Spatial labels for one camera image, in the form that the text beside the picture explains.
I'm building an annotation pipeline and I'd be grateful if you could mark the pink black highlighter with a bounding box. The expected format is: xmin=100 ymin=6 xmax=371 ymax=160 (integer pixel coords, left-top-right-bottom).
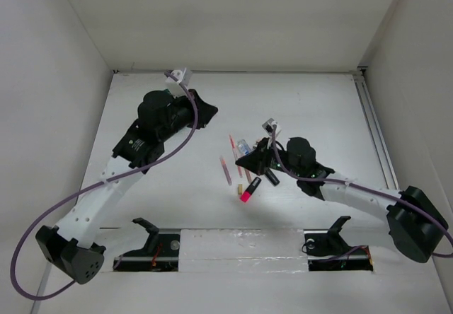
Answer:
xmin=240 ymin=177 xmax=262 ymax=203

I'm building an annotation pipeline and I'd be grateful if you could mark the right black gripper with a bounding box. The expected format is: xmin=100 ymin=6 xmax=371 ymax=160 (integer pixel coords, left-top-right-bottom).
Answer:
xmin=236 ymin=137 xmax=302 ymax=178

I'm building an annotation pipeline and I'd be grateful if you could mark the peach pink pen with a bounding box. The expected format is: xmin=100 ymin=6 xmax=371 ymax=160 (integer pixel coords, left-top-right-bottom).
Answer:
xmin=237 ymin=166 xmax=252 ymax=183

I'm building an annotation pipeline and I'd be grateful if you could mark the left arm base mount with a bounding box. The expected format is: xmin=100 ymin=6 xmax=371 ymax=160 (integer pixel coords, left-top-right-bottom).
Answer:
xmin=113 ymin=218 xmax=181 ymax=272

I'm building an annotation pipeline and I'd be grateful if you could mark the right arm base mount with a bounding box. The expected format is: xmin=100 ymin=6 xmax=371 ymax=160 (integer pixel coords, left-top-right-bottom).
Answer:
xmin=301 ymin=216 xmax=374 ymax=272

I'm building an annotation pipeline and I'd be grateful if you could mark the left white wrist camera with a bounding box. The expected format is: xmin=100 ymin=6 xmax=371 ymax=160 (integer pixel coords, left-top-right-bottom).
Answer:
xmin=165 ymin=68 xmax=193 ymax=98

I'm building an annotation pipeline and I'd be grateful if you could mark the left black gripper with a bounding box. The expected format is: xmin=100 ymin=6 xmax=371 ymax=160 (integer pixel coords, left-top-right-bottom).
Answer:
xmin=159 ymin=88 xmax=218 ymax=142

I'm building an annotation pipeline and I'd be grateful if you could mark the aluminium rail right side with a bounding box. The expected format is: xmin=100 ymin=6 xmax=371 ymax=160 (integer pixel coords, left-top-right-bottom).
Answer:
xmin=351 ymin=68 xmax=399 ymax=189

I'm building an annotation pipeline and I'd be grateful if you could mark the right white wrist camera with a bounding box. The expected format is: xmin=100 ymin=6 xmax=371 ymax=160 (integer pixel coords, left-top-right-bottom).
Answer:
xmin=262 ymin=118 xmax=282 ymax=138

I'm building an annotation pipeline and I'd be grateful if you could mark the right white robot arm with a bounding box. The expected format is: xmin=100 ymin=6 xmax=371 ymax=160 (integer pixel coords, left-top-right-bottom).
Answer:
xmin=235 ymin=137 xmax=452 ymax=263

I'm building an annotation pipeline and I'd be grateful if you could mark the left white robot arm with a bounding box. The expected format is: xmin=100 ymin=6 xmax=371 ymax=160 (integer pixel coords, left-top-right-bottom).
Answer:
xmin=35 ymin=89 xmax=218 ymax=284

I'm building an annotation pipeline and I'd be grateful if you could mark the clear blue glue bottle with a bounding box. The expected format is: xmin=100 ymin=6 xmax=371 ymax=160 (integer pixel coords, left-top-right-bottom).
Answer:
xmin=236 ymin=139 xmax=253 ymax=156

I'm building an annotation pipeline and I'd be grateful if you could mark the blue black highlighter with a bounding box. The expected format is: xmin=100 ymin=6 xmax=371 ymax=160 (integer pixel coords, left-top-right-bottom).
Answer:
xmin=265 ymin=169 xmax=280 ymax=187

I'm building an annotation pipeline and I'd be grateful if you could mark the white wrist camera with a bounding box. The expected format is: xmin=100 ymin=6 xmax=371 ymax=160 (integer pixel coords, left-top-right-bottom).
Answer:
xmin=165 ymin=68 xmax=193 ymax=98
xmin=262 ymin=118 xmax=282 ymax=138

